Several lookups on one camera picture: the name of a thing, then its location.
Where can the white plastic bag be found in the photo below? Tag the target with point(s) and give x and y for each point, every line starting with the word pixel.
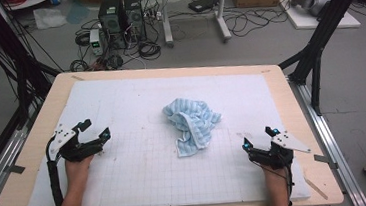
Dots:
pixel 49 18

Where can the white power supply unit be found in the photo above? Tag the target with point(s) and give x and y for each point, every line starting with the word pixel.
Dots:
pixel 95 42

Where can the person's left hand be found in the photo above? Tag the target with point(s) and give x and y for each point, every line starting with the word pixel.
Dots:
pixel 76 172

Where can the blue striped towel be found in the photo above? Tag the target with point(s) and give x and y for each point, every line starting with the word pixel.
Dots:
pixel 191 125

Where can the white grid mat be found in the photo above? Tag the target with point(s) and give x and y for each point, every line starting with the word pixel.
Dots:
pixel 143 173

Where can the white floor board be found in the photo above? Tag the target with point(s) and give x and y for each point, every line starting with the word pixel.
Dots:
pixel 304 22

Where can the black metal frame strut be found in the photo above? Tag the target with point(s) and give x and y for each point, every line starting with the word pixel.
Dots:
pixel 5 48
pixel 326 26

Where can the person's right hand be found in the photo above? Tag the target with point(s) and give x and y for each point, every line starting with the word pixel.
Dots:
pixel 276 175

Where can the black tape piece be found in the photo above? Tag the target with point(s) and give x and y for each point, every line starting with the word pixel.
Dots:
pixel 15 169
pixel 323 159

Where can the teal plastic bag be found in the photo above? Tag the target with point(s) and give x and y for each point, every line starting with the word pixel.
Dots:
pixel 77 12

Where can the slim black computer tower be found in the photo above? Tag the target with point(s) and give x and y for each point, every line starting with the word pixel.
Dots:
pixel 134 17

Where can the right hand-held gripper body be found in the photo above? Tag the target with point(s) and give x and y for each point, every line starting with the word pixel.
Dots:
pixel 276 156

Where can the large black computer tower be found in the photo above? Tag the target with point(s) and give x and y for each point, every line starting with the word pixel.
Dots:
pixel 112 20

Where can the white desk leg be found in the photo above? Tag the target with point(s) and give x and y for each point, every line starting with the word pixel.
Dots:
pixel 222 16
pixel 166 17

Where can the flat black device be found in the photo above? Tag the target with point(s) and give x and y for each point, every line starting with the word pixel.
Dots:
pixel 203 4

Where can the aluminium rail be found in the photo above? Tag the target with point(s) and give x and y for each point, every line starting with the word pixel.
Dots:
pixel 0 165
pixel 328 143

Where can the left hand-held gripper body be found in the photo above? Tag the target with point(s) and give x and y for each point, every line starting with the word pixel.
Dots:
pixel 74 149

